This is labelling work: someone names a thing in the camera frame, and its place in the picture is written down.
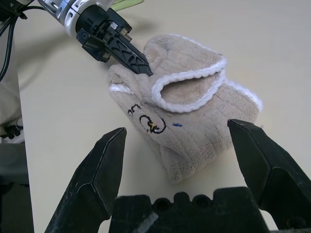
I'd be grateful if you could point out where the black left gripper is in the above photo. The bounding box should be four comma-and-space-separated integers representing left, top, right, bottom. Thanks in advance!
75, 6, 154, 78

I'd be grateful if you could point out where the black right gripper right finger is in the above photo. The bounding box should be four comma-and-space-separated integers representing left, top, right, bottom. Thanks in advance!
226, 118, 311, 233

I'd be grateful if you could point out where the light green folded towel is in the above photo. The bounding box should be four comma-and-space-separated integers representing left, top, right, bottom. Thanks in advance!
111, 0, 144, 12

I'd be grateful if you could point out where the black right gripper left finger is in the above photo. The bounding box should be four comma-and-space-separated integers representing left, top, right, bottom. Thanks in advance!
44, 127, 128, 233

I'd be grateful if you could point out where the beige towel with white trim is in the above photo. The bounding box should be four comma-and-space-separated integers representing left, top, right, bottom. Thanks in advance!
108, 33, 264, 184

